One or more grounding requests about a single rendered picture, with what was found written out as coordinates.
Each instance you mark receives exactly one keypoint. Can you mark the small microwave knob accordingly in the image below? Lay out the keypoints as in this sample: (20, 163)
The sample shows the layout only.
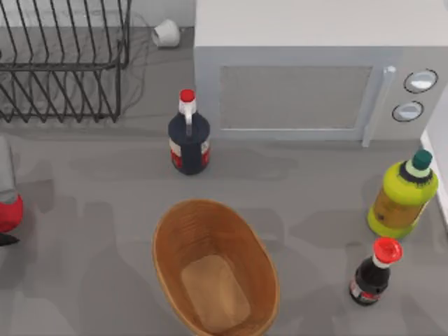
(407, 111)

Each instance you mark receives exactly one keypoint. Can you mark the microwave door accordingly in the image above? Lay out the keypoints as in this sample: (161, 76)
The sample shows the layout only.
(294, 98)

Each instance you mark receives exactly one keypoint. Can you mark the brown wicker basket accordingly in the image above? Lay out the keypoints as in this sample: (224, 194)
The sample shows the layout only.
(213, 269)

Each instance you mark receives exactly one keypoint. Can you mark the small dark bottle red cap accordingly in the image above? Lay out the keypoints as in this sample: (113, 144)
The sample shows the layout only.
(372, 276)

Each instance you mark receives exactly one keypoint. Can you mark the yellow-green bottle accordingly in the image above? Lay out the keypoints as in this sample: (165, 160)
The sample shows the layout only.
(399, 199)

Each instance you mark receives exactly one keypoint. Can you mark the pale microwave oven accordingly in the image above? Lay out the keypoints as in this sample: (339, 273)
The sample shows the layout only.
(315, 35)

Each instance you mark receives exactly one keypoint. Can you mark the white cup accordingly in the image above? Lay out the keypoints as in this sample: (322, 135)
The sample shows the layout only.
(167, 33)

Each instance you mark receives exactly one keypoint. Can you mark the large microwave knob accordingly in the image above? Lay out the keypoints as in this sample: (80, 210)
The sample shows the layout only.
(420, 80)

